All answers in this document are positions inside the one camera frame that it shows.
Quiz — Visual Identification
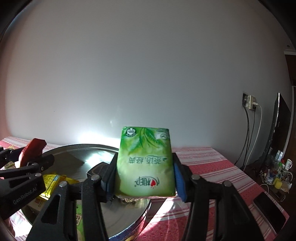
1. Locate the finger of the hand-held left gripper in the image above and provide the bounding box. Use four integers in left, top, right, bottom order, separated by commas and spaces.
0, 154, 55, 192
0, 147, 26, 166

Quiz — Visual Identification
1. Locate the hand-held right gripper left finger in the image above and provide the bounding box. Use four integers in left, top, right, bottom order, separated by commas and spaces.
32, 153, 118, 241

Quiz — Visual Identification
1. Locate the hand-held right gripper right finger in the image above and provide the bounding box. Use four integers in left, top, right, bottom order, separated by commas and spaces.
172, 153, 259, 241

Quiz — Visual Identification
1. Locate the white power adapter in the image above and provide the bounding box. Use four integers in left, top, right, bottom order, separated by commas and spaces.
248, 95, 259, 110

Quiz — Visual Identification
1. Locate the black cable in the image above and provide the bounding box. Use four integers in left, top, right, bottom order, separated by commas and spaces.
235, 106, 250, 168
242, 109, 256, 170

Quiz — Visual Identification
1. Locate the black flat screen monitor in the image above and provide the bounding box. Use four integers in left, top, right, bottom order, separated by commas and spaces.
261, 92, 292, 167

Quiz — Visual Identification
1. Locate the white patterned cardboard box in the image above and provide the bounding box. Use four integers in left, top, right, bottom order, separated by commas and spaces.
28, 197, 48, 212

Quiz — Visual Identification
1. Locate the yellow green snack packet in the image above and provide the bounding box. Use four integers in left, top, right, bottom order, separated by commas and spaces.
39, 174, 67, 200
62, 177, 80, 185

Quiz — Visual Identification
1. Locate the black smartphone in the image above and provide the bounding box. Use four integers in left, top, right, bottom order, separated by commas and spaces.
253, 192, 287, 234

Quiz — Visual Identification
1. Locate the red foil snack packet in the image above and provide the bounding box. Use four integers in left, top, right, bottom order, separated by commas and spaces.
19, 138, 47, 167

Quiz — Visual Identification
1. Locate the round metal cookie tin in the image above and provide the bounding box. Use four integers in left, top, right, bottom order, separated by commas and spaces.
21, 144, 178, 241

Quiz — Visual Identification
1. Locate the red white striped tablecloth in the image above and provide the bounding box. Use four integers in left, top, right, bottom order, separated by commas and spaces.
0, 137, 289, 241

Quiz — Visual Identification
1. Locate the white cable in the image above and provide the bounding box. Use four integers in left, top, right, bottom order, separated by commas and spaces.
248, 104, 263, 172

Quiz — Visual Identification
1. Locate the green tissue pack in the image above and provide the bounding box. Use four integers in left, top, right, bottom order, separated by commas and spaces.
115, 126, 176, 197
75, 199, 85, 241

